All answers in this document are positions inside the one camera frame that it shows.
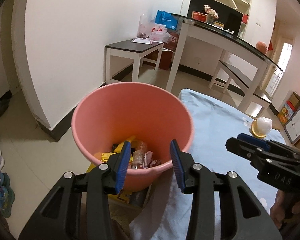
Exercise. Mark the white glass-top dining table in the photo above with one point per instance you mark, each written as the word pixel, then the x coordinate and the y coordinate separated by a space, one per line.
pixel 228 44

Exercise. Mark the yellow foam net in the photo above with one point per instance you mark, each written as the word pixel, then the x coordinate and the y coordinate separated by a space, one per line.
pixel 105 156

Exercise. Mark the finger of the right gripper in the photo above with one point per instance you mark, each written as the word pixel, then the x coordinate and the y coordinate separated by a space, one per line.
pixel 256 151

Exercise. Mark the light blue tablecloth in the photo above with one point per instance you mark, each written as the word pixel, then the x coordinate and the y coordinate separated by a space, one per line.
pixel 167 214

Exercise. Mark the paper sheet on bench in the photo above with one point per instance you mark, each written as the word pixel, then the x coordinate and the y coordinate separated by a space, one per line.
pixel 142 40

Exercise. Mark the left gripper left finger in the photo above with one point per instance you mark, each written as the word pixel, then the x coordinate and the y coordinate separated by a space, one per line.
pixel 118 165

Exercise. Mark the left white dark bench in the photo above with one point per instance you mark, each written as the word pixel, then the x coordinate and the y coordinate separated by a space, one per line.
pixel 134 51

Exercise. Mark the clear plastic bag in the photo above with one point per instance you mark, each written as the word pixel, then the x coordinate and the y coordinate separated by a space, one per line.
pixel 149 30
pixel 141 156

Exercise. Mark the black foam mesh sleeve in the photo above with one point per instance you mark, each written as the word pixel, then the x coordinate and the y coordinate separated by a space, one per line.
pixel 116 148

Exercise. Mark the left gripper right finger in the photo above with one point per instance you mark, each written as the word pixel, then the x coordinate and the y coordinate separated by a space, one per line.
pixel 182 163

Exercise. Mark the right hand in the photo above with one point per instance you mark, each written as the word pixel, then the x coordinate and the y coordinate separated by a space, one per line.
pixel 278 210

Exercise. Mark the blue shopping bag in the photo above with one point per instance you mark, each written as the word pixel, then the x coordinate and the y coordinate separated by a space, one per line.
pixel 167 19

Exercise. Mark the red tin box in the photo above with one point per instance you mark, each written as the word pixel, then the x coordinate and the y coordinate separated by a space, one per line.
pixel 199 16

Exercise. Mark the red snack wrapper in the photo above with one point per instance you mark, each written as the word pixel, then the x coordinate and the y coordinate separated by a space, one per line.
pixel 152 162

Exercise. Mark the white dark bench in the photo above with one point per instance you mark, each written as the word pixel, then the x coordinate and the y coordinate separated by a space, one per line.
pixel 258 97
pixel 134 51

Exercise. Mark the pink plastic trash bucket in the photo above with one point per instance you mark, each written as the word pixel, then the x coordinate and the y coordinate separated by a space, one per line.
pixel 113 113

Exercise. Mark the orange peel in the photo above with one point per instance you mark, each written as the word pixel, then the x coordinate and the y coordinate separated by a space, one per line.
pixel 255 132

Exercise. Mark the dark red paper bag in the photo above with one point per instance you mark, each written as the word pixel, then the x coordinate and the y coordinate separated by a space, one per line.
pixel 172 42

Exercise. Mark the white tissue bag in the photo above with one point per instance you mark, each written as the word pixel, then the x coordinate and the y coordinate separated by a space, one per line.
pixel 264 125

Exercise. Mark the orange pomelo fruit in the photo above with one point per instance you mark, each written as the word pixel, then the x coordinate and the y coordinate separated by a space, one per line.
pixel 262 47

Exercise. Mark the clear plastic bag on bench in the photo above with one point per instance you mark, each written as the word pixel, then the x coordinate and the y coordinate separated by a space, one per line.
pixel 149 30

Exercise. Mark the children drawing board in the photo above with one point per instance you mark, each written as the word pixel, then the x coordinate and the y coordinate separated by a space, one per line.
pixel 292 127

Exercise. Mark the right white dark bench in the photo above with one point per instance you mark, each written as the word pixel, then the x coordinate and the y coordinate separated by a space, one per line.
pixel 258 97

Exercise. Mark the colourful cardboard box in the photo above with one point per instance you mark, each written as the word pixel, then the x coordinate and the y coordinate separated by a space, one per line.
pixel 289 108

